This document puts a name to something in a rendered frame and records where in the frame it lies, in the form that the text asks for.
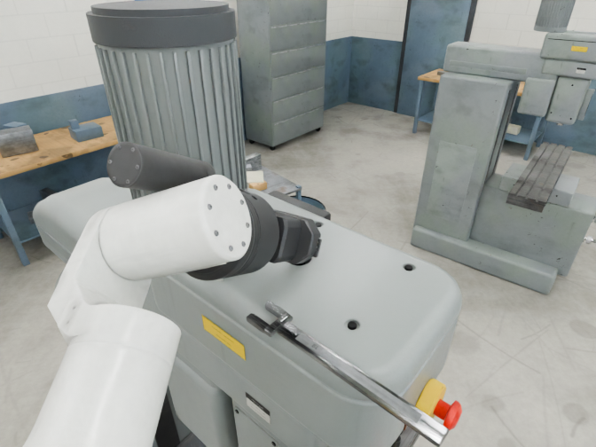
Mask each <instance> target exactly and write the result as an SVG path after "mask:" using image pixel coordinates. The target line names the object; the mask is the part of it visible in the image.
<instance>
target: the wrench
mask: <svg viewBox="0 0 596 447"><path fill-rule="evenodd" d="M265 309H266V310H267V311H269V312H270V313H272V314H273V315H274V316H276V317H277V318H278V319H277V320H275V321H274V322H273V323H271V324H270V325H269V324H268V323H266V322H265V321H264V320H262V319H261V318H259V317H258V316H256V314H253V313H251V314H249V315H248V316H247V322H248V323H249V324H251V325H253V326H254V327H255V328H257V329H258V330H259V331H261V332H262V333H265V334H267V335H268V336H269V337H272V336H273V335H274V334H275V333H278V334H279V335H280V336H282V337H283V338H284V339H286V340H287V341H289V342H290V343H292V344H293V345H295V347H296V348H298V349H300V350H301V351H302V352H304V353H305V354H307V355H308V356H309V357H311V358H313V359H314V360H315V361H317V362H318V363H320V364H321V365H322V366H324V367H325V368H326V369H328V370H329V371H330V372H332V373H334V374H335V375H336V376H338V377H339V378H341V379H342V380H344V381H345V382H347V383H348V384H349V385H350V386H351V387H353V388H355V389H356V390H357V391H359V392H360V393H362V394H363V395H364V396H366V397H368V398H369V399H370V400H372V401H373V402H375V403H376V404H377V405H378V406H380V407H381V408H382V409H384V410H385V411H387V412H388V413H390V414H391V415H393V416H394V417H396V418H397V419H398V420H400V421H402V422H403V423H404V424H405V425H406V426H408V427H409V428H411V429H412V430H414V431H415V432H416V433H418V434H419V435H421V436H422V437H424V438H425V439H427V440H428V441H429V442H431V443H432V444H433V445H435V446H436V447H441V445H442V443H443V441H444V439H445V438H446V436H447V435H448V433H449V429H448V428H447V427H445V426H444V425H442V424H441V423H439V422H438V421H436V420H434V419H433V418H431V417H430V416H428V415H427V414H426V413H424V412H423V411H421V410H420V409H418V408H417V407H415V406H414V405H412V404H410V403H409V402H407V401H406V400H404V399H403V398H402V397H400V396H399V395H398V394H396V393H395V392H393V391H392V390H390V389H389V388H387V387H385V386H384V385H382V384H381V383H379V382H378V381H377V380H375V379H374V378H372V377H371V376H369V375H368V374H366V373H365V372H363V371H361V370H360V369H358V368H357V367H355V366H354V365H353V364H352V363H350V362H349V361H347V360H346V359H344V358H343V357H341V356H339V355H338V354H336V353H335V352H333V351H332V350H330V349H329V348H328V347H326V346H325V345H323V344H322V343H320V342H319V341H317V340H315V339H314V338H312V337H311V336H309V335H308V334H306V333H305V332H304V331H303V330H301V329H300V328H298V327H297V326H295V325H293V324H292V323H290V322H291V321H292V320H293V316H292V315H290V314H289V313H287V312H286V310H284V309H282V308H280V307H279V306H278V305H277V304H275V303H274V302H272V301H270V300H268V301H267V302H266V303H265Z"/></svg>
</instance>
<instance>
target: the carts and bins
mask: <svg viewBox="0 0 596 447"><path fill-rule="evenodd" d="M246 167H247V188H250V189H256V190H258V191H260V192H264V193H267V194H268V193H270V192H273V191H278V192H282V193H284V194H286V195H288V194H291V193H293V192H296V195H294V196H291V197H293V198H296V199H298V200H301V201H303V202H306V203H308V204H310V205H312V206H315V207H317V208H321V209H323V210H325V211H326V209H325V206H324V204H323V203H322V202H320V201H319V200H316V199H313V198H311V197H307V196H302V187H301V186H300V185H298V184H295V183H293V182H291V181H289V180H288V179H286V178H284V177H282V176H280V175H278V174H277V173H275V172H273V171H271V170H269V169H267V168H265V167H264V166H262V161H261V154H260V153H252V154H250V155H248V156H246Z"/></svg>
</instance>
